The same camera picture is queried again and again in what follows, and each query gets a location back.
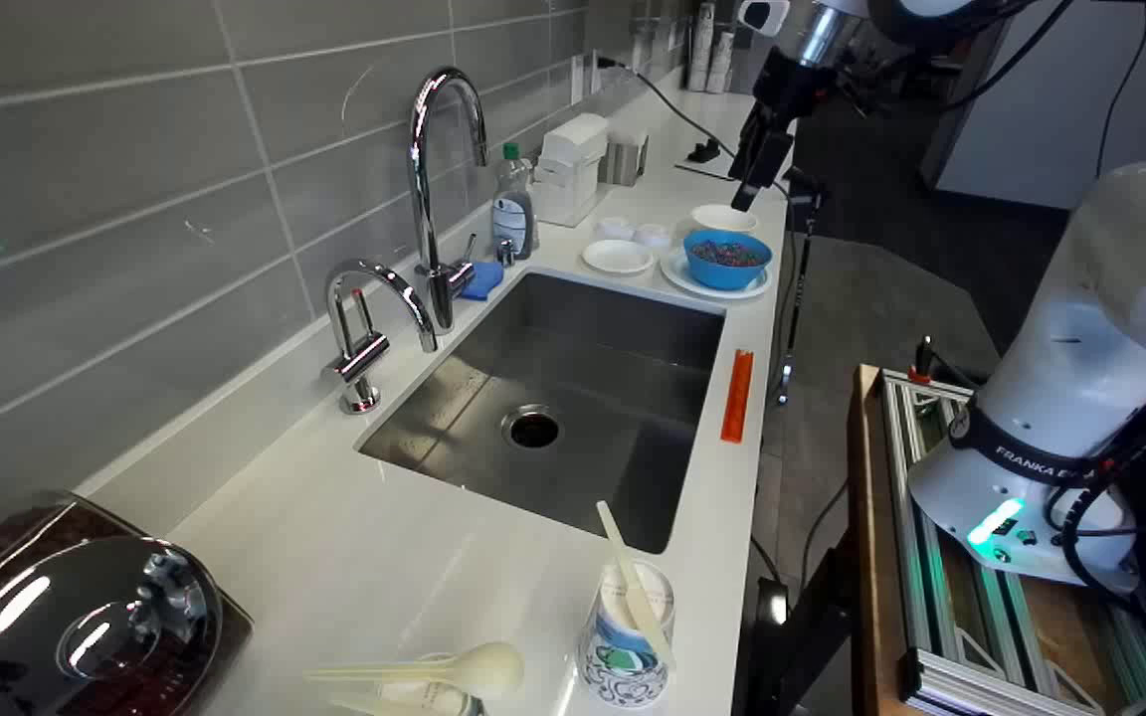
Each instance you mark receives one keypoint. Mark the blue bowl of coloured beads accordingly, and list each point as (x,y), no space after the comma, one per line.
(724,260)

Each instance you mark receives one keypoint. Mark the small white plate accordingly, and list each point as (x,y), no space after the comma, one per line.
(617,257)

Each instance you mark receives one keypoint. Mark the white paper cup stack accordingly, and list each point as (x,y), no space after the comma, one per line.
(709,53)

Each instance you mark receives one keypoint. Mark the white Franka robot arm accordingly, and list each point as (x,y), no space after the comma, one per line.
(1093,333)

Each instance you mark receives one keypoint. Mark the paper cup with blue-green print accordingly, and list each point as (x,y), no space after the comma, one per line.
(623,659)

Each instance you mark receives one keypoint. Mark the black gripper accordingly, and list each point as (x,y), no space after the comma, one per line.
(772,114)

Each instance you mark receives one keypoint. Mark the small steel container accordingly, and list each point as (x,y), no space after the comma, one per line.
(623,160)

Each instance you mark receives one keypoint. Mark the clear soap bottle green cap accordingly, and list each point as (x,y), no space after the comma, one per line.
(511,219)

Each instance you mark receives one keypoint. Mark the cream plastic spoon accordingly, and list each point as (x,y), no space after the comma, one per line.
(479,668)

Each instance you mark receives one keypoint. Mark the tall chrome gooseneck faucet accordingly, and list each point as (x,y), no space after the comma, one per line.
(424,201)

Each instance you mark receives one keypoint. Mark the white plate under bowl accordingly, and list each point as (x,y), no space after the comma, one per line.
(674,276)

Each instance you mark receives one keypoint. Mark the aluminium extrusion frame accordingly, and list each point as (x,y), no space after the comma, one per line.
(916,541)

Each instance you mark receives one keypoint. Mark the black camera stand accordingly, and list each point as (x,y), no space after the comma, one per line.
(797,264)

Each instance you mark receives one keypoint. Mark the blue sponge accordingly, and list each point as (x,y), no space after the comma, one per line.
(479,281)

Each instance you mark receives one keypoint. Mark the stainless steel sink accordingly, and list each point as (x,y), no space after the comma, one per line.
(597,359)

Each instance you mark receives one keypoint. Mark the small chrome faucet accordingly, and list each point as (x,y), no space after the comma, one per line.
(361,351)

